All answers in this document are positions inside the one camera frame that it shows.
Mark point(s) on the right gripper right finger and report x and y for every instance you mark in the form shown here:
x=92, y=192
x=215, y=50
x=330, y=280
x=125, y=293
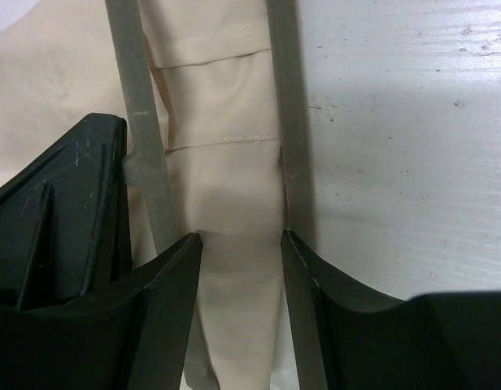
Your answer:
x=347, y=335

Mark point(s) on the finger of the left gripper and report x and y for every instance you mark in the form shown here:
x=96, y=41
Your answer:
x=64, y=220

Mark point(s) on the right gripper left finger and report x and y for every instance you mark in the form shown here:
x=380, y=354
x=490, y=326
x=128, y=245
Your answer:
x=131, y=334

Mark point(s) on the beige trousers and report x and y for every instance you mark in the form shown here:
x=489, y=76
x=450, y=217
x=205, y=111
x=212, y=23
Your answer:
x=211, y=65

